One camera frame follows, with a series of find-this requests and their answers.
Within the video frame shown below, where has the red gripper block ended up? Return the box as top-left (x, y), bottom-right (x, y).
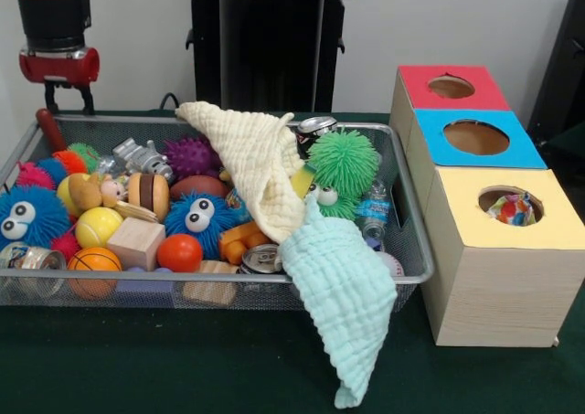
top-left (18, 46), bottom-right (101, 116)

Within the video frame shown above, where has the cream waffle cloth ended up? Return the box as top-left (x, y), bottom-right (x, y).
top-left (175, 101), bottom-right (308, 244)

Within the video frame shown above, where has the mint waffle cloth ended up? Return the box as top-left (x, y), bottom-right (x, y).
top-left (278, 196), bottom-right (399, 409)

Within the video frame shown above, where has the multicolour patterned cloth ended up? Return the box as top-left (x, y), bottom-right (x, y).
top-left (486, 192), bottom-right (538, 226)

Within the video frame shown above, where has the shallow clear mesh bin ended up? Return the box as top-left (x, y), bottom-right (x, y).
top-left (0, 111), bottom-right (435, 313)

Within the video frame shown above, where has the wooden box with three holes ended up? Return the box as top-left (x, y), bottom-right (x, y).
top-left (388, 64), bottom-right (585, 347)

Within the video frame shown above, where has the blue spiky ball with eyes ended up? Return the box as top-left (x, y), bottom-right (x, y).
top-left (0, 184), bottom-right (72, 250)

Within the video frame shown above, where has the toy hamburger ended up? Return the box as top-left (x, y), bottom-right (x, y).
top-left (126, 171), bottom-right (170, 222)

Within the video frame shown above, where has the yellow tennis ball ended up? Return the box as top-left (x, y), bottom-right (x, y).
top-left (75, 207), bottom-right (124, 249)

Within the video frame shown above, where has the pale wooden cube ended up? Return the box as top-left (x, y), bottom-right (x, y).
top-left (107, 217), bottom-right (166, 271)

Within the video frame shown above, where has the small orange basketball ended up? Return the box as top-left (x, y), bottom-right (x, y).
top-left (67, 247), bottom-right (123, 299)

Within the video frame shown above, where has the small blue spiky eyed ball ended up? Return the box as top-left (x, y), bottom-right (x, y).
top-left (164, 192), bottom-right (239, 260)

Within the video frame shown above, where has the orange red smooth ball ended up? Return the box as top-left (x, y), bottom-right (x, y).
top-left (157, 233), bottom-right (204, 272)

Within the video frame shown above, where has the green spiky toy with eyes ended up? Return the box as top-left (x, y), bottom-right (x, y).
top-left (304, 128), bottom-right (381, 223)

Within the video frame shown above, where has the dark green table cloth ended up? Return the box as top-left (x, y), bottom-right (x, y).
top-left (0, 107), bottom-right (585, 414)

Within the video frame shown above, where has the neighbouring green covered table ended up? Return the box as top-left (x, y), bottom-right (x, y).
top-left (537, 121), bottom-right (585, 186)

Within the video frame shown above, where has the black upright stand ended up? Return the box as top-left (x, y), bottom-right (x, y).
top-left (525, 0), bottom-right (585, 136)

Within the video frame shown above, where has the black looped cable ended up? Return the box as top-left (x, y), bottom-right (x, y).
top-left (159, 92), bottom-right (186, 111)

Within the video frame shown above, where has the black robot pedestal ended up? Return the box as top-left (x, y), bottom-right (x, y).
top-left (175, 0), bottom-right (369, 112)

